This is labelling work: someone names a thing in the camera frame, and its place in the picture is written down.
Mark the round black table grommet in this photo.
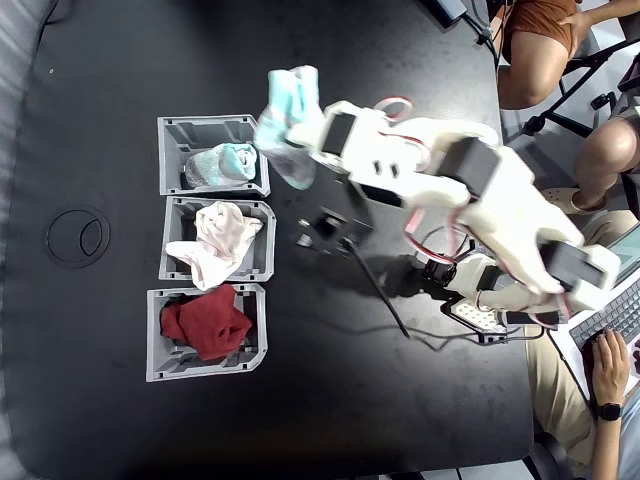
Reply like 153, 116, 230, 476
47, 209, 112, 270

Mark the black smartwatch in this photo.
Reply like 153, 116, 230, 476
592, 401, 624, 422

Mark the person's leg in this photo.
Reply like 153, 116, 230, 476
497, 0, 581, 110
572, 117, 640, 211
524, 209, 640, 480

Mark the beige clog shoe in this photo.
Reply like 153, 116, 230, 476
542, 187, 609, 215

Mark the dark red sock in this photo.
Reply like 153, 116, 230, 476
159, 284, 253, 361

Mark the black adapter cable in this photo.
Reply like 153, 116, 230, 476
459, 12, 502, 69

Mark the teal and grey sock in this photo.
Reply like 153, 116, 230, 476
253, 64, 324, 190
183, 143, 260, 187

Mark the person's hand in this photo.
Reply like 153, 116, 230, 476
559, 8, 597, 57

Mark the black camera box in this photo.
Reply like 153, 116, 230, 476
296, 164, 377, 257

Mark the grey plastic bin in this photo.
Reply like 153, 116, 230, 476
145, 282, 269, 383
157, 114, 272, 197
158, 196, 277, 281

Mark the black camera cable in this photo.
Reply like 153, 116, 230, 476
347, 242, 414, 341

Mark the person's hand with watch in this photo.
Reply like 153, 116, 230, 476
589, 328, 631, 406

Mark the pale pink sock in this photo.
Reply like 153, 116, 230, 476
164, 201, 265, 291

